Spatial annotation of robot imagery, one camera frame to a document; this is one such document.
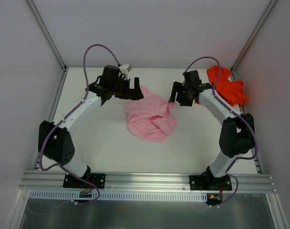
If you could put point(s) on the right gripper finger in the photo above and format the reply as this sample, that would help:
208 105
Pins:
174 91
180 99

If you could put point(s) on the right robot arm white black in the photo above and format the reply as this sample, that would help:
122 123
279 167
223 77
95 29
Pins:
236 136

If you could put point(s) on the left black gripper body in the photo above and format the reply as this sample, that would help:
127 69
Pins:
126 88

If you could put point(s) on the left aluminium frame post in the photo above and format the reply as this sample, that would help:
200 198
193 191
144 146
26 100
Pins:
34 10

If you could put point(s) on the orange t shirt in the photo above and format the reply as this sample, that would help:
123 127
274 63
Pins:
231 91

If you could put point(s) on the white slotted cable duct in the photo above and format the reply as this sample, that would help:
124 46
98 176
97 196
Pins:
120 195

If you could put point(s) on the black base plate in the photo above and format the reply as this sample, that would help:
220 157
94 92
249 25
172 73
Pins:
206 183
98 179

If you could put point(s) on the aluminium frame post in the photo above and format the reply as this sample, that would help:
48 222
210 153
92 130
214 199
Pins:
254 33
34 10

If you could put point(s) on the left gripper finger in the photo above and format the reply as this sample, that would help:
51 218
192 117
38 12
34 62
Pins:
133 94
137 86

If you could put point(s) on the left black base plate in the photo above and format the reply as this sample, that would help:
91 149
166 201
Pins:
98 179

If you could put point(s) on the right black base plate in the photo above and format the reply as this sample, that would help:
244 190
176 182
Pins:
206 183

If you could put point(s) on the aluminium mounting rail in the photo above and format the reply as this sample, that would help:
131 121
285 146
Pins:
148 182

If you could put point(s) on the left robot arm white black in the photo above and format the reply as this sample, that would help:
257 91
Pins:
55 137

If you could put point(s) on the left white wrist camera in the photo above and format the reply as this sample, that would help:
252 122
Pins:
124 70

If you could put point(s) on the right aluminium frame post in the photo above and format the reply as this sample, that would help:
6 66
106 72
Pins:
254 33

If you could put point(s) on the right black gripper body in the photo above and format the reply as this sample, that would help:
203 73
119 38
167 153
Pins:
183 93

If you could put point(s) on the pink t shirt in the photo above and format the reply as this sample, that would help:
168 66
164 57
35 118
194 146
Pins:
149 119

